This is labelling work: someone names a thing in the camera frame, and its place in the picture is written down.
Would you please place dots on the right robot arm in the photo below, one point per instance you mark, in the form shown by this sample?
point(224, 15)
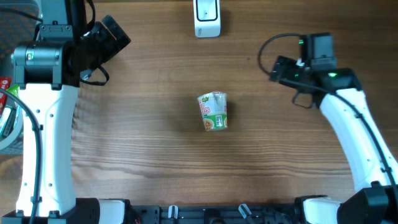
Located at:
point(338, 94)

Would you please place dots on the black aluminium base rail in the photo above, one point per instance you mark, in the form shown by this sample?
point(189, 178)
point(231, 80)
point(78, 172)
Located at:
point(238, 214)

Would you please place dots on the grey plastic mesh basket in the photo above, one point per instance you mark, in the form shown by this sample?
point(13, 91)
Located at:
point(15, 28)

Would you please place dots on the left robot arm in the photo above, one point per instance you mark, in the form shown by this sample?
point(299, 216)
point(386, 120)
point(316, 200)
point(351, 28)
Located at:
point(49, 70)

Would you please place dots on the green snack bag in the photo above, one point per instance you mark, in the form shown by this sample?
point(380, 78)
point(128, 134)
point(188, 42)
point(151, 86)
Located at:
point(13, 90)

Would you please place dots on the red snack packet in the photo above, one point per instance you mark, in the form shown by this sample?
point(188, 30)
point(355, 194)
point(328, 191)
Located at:
point(3, 93)

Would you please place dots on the dark green small box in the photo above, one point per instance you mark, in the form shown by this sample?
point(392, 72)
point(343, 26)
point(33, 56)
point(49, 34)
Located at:
point(9, 120)

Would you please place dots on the white barcode scanner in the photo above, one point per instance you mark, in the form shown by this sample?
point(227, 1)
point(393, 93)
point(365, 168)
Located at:
point(207, 18)

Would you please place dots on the instant noodle cup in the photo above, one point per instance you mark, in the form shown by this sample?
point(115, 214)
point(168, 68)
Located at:
point(213, 108)

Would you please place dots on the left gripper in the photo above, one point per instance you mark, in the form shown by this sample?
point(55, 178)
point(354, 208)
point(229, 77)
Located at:
point(112, 45)

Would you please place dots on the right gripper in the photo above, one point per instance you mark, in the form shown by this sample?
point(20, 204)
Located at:
point(291, 65)

